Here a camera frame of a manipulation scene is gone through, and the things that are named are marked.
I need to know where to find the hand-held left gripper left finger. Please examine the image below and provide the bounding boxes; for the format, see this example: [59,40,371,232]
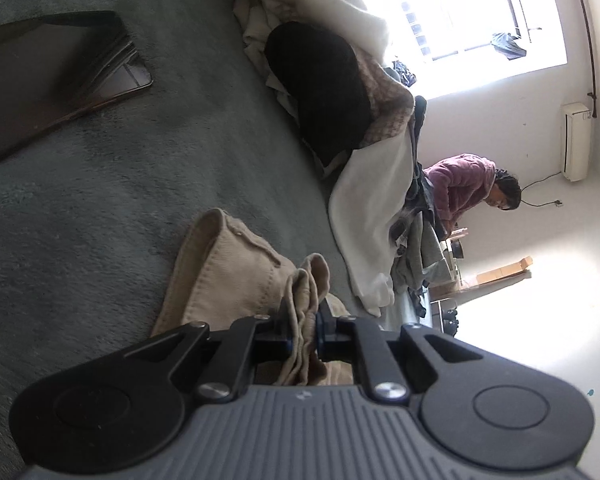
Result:
[122,299,296,405]

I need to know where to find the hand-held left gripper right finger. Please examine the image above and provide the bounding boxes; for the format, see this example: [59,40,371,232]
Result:
[315,300,484,404]

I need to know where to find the beige pants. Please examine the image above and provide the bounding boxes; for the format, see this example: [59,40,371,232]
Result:
[150,207,353,386]

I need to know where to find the grey sweatshirt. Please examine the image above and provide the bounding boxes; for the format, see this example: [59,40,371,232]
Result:
[390,210,453,293]

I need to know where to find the white garment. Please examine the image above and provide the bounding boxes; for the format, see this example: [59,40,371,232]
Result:
[327,125,416,318]

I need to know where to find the cardboard box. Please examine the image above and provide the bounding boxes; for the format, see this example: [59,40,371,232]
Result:
[475,255,533,286]

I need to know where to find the dark navy garment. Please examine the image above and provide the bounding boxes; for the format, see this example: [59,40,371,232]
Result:
[405,95,441,221]

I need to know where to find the beige patterned garment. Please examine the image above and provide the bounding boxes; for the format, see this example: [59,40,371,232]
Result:
[355,50,416,148]

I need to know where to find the black garment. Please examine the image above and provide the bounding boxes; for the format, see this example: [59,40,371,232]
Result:
[265,21,373,168]

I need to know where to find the white air conditioner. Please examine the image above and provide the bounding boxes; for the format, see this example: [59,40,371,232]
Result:
[560,102,593,182]

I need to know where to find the cream garment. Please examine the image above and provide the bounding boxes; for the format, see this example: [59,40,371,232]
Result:
[232,0,391,63]

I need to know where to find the dark hanging cloth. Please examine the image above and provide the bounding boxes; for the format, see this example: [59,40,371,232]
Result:
[490,31,528,61]

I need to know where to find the dark flat panel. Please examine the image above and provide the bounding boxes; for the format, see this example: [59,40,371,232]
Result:
[0,10,153,173]

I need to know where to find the window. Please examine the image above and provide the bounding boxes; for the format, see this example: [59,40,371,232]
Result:
[340,0,568,101]

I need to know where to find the black wall cable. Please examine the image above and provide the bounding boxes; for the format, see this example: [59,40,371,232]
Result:
[520,172,565,209]

